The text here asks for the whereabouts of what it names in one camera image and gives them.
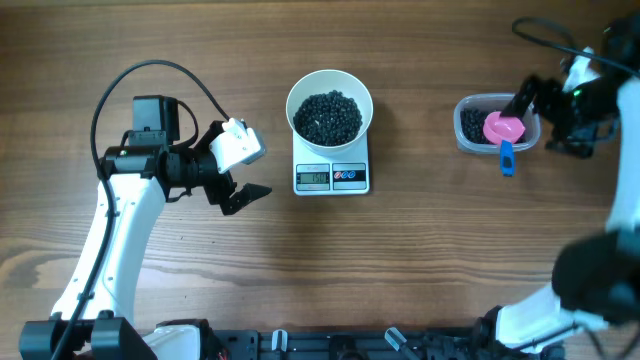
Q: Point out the pink scoop blue handle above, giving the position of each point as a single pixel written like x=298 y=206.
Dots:
x=504 y=132

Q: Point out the black beans in container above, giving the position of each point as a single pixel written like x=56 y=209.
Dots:
x=472 y=121

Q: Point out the white bowl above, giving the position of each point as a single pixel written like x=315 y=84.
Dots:
x=324 y=81

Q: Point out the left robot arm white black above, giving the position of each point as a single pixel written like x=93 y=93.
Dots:
x=93 y=319

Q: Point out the black beans in bowl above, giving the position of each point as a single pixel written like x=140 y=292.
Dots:
x=328 y=119

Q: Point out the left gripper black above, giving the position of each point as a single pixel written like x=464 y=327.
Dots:
x=220 y=178

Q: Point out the clear plastic container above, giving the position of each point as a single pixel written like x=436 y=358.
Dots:
x=488 y=103

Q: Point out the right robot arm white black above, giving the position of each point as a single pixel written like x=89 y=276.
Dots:
x=595 y=281

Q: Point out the black mounting rail base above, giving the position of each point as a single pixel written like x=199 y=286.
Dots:
x=350 y=344

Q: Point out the white digital kitchen scale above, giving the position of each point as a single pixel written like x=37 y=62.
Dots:
x=344 y=172

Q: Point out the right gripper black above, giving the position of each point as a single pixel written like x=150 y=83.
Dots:
x=545 y=93

